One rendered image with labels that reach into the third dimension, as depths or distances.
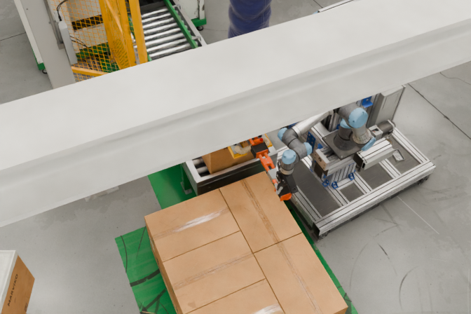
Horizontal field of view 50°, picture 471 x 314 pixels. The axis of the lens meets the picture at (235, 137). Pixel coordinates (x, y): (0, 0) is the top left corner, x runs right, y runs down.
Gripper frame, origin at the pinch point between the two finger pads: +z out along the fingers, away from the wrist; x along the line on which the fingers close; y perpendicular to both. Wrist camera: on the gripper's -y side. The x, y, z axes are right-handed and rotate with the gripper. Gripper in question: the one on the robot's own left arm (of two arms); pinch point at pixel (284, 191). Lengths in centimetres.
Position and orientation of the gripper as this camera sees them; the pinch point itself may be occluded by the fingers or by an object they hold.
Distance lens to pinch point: 308.9
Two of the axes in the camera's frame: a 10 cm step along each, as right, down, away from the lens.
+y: -3.8, -7.2, 5.8
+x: -9.3, 2.8, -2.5
